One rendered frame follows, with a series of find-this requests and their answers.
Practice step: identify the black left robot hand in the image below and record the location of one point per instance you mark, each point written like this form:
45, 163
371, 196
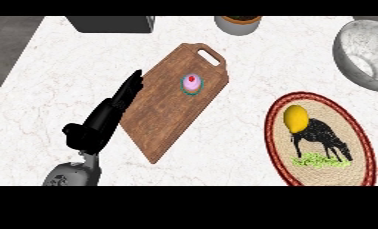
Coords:
105, 119

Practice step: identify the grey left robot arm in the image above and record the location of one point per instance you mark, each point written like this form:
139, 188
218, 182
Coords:
74, 172

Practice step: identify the yellow bell pepper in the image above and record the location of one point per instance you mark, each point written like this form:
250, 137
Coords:
296, 118

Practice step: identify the oval woven placemat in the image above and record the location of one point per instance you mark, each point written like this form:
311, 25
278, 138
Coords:
322, 153

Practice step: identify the grey marble bowl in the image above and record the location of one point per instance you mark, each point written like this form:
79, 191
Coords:
358, 53

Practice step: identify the brown wooden cutting board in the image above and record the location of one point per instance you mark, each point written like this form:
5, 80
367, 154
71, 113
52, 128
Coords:
170, 103

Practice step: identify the pink frosted cupcake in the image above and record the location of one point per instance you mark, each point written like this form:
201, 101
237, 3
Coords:
192, 83

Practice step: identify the dark grey appliance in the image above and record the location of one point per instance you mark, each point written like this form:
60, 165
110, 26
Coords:
114, 23

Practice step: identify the grey pot with brown rim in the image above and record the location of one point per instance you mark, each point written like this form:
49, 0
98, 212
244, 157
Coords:
238, 25

